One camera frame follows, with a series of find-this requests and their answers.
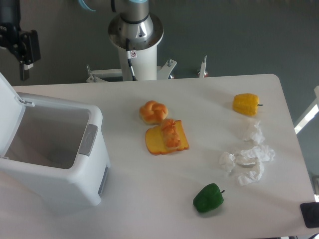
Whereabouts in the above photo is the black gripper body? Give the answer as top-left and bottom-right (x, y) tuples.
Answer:
(0, 0), (22, 60)

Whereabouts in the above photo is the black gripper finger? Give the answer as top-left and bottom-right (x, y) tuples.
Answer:
(19, 30), (41, 81)

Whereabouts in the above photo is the white trash can lid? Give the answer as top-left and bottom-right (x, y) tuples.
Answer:
(0, 74), (35, 157)

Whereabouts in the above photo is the white trash can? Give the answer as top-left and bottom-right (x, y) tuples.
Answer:
(0, 93), (110, 206)

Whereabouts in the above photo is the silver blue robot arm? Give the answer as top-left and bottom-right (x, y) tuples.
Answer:
(0, 0), (153, 81)

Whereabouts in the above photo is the braided bread roll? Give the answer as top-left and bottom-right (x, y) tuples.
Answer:
(139, 100), (168, 125)

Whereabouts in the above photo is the yellow toast slice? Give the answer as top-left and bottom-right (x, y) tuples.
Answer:
(145, 120), (189, 155)

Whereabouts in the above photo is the orange croissant pastry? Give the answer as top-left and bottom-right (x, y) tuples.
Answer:
(160, 119), (181, 150)

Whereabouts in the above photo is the yellow bell pepper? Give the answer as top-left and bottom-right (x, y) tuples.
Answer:
(232, 93), (263, 117)

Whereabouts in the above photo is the small crumpled white paper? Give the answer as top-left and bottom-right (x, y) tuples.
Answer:
(219, 152), (235, 173)

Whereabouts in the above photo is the green bell pepper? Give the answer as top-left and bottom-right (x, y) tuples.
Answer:
(192, 183), (225, 213)

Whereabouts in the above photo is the upper crumpled white paper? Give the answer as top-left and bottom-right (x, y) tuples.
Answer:
(242, 120), (265, 145)

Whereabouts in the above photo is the large crumpled white paper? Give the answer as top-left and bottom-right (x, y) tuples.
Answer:
(234, 145), (276, 186)

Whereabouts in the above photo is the black device at table edge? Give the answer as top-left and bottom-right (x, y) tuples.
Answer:
(300, 202), (319, 229)

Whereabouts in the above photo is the white metal base frame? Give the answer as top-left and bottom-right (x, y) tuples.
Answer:
(86, 55), (210, 83)

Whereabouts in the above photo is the black cable on pedestal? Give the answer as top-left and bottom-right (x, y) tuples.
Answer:
(125, 38), (137, 81)

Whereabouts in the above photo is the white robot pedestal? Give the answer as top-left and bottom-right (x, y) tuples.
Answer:
(108, 13), (163, 81)

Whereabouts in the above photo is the white frame at right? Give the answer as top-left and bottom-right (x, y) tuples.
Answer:
(294, 86), (319, 134)

